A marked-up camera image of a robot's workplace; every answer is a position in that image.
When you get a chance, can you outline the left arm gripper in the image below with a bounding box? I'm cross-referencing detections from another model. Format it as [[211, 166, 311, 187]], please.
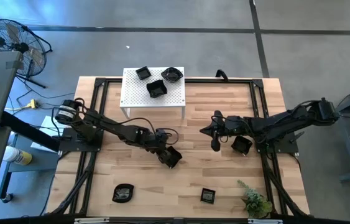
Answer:
[[151, 129, 175, 162]]

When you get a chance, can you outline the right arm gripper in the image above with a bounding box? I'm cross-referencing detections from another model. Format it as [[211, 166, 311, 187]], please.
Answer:
[[200, 111, 241, 152]]

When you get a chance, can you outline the black wavy square mini plate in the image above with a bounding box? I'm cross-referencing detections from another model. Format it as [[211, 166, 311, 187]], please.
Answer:
[[145, 79, 168, 99], [231, 136, 253, 156], [159, 145, 183, 170]]

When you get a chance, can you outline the black small square mini plate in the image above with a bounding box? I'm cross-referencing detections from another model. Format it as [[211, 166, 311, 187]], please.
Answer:
[[135, 65, 152, 81], [200, 187, 216, 205]]

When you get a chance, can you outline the white perforated metal shelf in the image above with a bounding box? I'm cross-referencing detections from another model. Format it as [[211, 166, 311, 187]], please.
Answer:
[[119, 67, 187, 119]]

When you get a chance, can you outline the green artificial plant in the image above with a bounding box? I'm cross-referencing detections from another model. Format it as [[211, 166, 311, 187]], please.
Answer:
[[236, 179, 274, 219]]

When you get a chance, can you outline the white paper sheet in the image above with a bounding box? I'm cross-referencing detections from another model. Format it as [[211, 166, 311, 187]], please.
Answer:
[[30, 115, 62, 153]]

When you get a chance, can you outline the grey side table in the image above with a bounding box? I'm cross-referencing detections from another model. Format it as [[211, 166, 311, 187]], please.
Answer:
[[0, 133, 60, 202]]

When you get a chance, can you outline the blue-grey metal cart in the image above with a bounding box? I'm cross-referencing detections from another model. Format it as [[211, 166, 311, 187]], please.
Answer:
[[318, 79, 350, 184]]

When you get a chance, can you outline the black desk support beam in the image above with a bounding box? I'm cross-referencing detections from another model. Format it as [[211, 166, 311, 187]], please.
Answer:
[[0, 111, 61, 152]]

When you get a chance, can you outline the white bottle with yellow label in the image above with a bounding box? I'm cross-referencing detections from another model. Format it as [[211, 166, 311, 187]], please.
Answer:
[[2, 147, 34, 166]]

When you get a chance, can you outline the black floor fan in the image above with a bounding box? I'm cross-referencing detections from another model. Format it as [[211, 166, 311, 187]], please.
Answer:
[[0, 17, 53, 90]]

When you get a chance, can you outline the black aluminium table frame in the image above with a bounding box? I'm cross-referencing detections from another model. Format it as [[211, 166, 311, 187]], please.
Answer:
[[45, 77, 311, 218]]

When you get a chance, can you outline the black curved bracket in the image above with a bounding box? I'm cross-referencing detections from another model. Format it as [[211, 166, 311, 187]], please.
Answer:
[[214, 68, 229, 82]]

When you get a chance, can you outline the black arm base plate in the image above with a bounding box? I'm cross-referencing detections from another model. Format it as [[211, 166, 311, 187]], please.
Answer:
[[58, 129, 104, 153], [254, 129, 300, 155]]

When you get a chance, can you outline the black clamp handle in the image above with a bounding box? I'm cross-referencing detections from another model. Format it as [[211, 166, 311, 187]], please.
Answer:
[[289, 131, 305, 144]]

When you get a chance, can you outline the white bracket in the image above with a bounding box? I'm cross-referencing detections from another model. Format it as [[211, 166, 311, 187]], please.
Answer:
[[248, 218, 283, 224], [74, 217, 110, 224]]

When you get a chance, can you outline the black floor cable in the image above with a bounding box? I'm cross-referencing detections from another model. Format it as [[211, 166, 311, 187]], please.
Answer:
[[6, 74, 76, 114]]

